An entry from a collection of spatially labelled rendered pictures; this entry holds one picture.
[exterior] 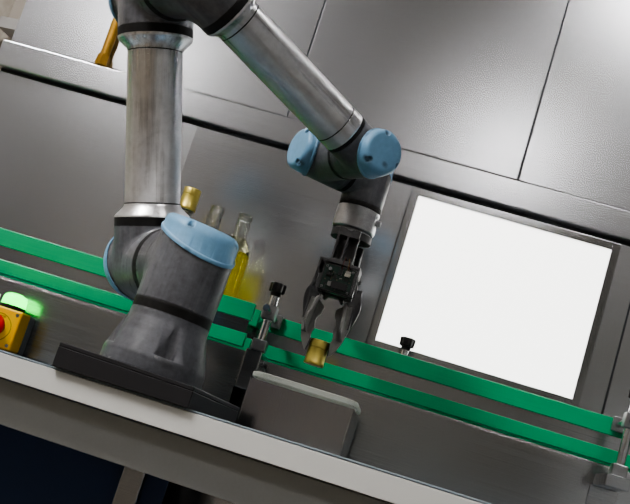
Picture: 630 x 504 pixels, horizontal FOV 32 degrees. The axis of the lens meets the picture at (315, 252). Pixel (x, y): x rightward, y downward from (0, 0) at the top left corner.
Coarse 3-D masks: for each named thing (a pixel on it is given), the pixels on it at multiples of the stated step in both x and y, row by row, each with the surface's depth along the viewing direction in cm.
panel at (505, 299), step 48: (432, 240) 218; (480, 240) 218; (528, 240) 217; (576, 240) 216; (432, 288) 216; (480, 288) 216; (528, 288) 215; (576, 288) 214; (384, 336) 215; (432, 336) 214; (480, 336) 214; (528, 336) 213; (576, 336) 212; (528, 384) 211
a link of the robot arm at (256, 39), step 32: (160, 0) 156; (192, 0) 154; (224, 0) 154; (224, 32) 157; (256, 32) 158; (256, 64) 160; (288, 64) 160; (288, 96) 163; (320, 96) 163; (320, 128) 166; (352, 128) 167; (352, 160) 169; (384, 160) 168
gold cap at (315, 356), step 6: (312, 342) 184; (318, 342) 183; (324, 342) 184; (312, 348) 183; (318, 348) 183; (324, 348) 184; (306, 354) 184; (312, 354) 183; (318, 354) 183; (324, 354) 184; (306, 360) 183; (312, 360) 183; (318, 360) 183; (324, 360) 184; (318, 366) 186
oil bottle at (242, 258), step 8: (240, 240) 206; (240, 248) 205; (248, 248) 207; (240, 256) 205; (248, 256) 209; (240, 264) 205; (232, 272) 204; (240, 272) 205; (232, 280) 204; (240, 280) 208; (232, 288) 204; (232, 296) 204
